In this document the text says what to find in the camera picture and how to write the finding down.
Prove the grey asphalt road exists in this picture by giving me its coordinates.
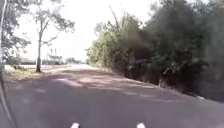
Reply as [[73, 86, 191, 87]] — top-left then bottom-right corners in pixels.
[[0, 64, 224, 128]]

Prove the wood of trees and bushes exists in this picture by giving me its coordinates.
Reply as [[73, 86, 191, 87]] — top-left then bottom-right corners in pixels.
[[85, 0, 224, 103]]

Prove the distant building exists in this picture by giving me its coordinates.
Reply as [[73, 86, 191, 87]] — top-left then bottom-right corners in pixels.
[[45, 53, 64, 66]]

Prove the tall tree with forked branches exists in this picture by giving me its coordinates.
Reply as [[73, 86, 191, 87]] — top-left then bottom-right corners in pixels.
[[26, 0, 76, 74]]

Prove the dirt verge with dry grass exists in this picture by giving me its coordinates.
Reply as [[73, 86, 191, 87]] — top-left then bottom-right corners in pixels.
[[2, 64, 73, 83]]

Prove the large leafy tree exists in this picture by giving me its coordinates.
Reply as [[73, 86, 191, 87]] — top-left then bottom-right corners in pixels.
[[0, 0, 32, 66]]

